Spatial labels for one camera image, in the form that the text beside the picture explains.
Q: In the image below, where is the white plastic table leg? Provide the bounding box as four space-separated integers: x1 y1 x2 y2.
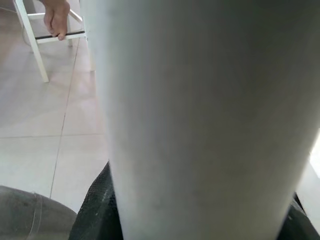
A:
88 0 320 240

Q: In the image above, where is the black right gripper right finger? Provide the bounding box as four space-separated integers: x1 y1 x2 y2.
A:
283 192 320 240

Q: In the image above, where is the person in blue shorts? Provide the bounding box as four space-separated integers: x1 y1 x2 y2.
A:
39 0 71 41

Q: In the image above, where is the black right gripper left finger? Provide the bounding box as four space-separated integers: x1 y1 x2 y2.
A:
68 161 123 240

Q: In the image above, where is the white plastic chair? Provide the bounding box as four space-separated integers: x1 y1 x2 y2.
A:
13 0 89 83

